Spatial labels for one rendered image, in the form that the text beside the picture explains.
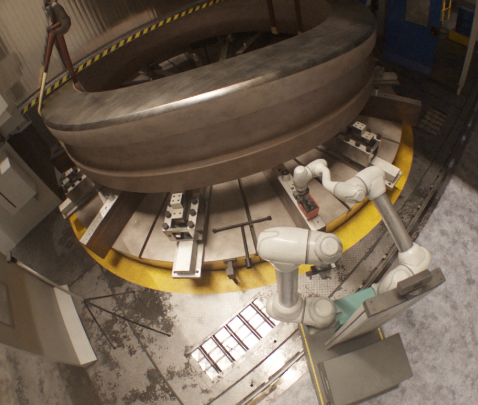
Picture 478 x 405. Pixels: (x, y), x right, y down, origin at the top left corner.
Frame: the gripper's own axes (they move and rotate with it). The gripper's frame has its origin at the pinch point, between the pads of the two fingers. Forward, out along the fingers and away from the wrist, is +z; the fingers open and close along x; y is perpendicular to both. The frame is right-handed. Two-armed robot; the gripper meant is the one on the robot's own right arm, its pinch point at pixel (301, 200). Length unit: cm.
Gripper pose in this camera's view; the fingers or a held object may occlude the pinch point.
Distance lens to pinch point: 222.8
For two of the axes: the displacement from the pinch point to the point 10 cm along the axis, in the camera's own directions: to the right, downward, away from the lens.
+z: 2.0, 5.8, 7.9
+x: 9.1, -4.1, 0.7
